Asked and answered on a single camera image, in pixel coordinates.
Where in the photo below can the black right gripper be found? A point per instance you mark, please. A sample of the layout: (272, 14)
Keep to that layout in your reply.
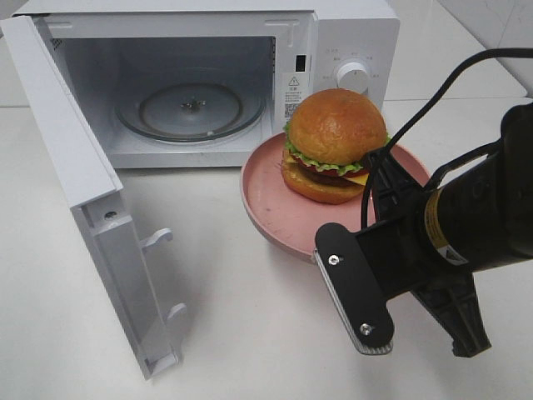
(408, 249)

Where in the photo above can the toy hamburger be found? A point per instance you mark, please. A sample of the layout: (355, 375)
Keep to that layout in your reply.
(327, 137)

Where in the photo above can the white microwave door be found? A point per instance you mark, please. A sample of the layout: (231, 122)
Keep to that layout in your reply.
(93, 192)

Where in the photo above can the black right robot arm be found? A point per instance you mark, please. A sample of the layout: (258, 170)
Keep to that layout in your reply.
(474, 213)

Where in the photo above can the upper white power knob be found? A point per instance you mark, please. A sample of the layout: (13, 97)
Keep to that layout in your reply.
(353, 76)

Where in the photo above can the glass microwave turntable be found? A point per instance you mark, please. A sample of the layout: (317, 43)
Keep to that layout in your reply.
(190, 112)

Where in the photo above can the white microwave oven body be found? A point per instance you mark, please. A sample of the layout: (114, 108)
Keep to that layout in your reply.
(282, 56)

